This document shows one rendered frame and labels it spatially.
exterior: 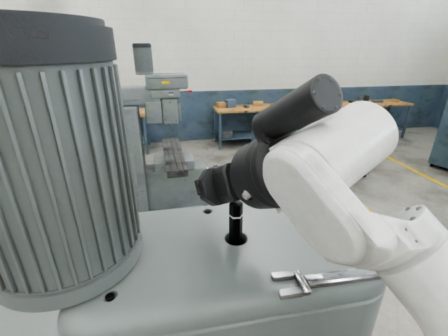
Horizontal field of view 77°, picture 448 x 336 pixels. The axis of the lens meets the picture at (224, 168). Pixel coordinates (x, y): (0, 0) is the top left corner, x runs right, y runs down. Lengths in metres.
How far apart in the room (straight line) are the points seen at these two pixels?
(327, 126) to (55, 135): 0.25
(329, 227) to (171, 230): 0.33
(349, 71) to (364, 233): 8.08
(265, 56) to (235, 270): 6.94
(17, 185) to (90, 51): 0.15
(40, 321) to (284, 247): 0.42
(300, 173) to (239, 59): 6.88
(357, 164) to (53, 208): 0.30
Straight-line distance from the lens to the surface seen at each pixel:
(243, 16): 7.12
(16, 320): 0.64
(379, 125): 0.29
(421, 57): 9.53
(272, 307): 0.41
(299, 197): 0.24
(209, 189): 0.40
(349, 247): 0.23
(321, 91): 0.25
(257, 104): 6.89
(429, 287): 0.27
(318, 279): 0.42
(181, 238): 0.49
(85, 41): 0.33
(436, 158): 6.76
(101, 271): 0.41
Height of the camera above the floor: 2.18
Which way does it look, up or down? 23 degrees down
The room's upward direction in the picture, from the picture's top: straight up
